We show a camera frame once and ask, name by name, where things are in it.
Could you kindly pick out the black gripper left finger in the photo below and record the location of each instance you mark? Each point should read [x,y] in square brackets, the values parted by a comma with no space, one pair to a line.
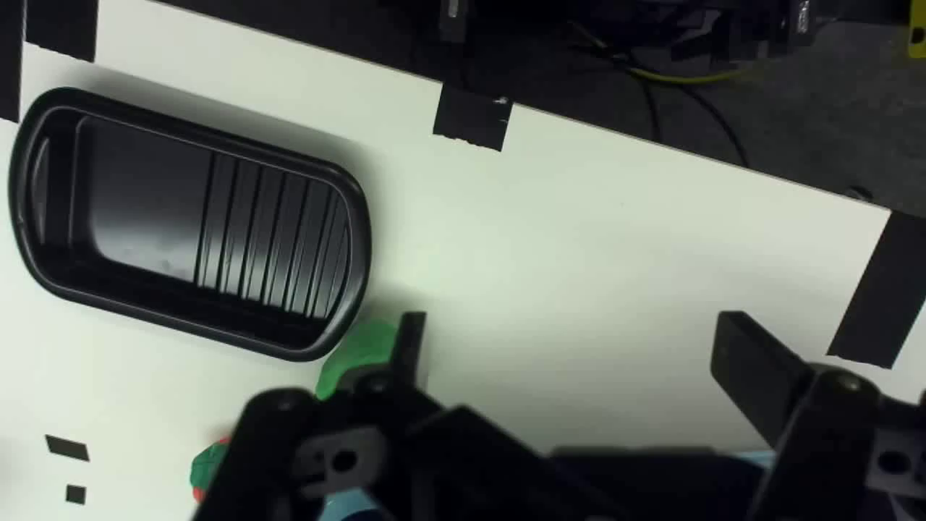
[406,347]

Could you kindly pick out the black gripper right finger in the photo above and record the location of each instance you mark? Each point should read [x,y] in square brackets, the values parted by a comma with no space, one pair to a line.
[755,372]

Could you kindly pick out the black tape strip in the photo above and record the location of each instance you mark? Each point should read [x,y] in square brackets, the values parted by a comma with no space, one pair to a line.
[61,26]
[9,57]
[473,117]
[882,290]

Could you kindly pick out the black ribbed plastic tray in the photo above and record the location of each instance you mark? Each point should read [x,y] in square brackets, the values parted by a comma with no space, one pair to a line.
[146,211]

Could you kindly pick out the small black tape piece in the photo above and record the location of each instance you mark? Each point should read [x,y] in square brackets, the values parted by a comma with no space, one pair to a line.
[77,492]
[66,445]

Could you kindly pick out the yellow tool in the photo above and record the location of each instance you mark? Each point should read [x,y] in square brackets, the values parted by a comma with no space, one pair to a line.
[919,30]

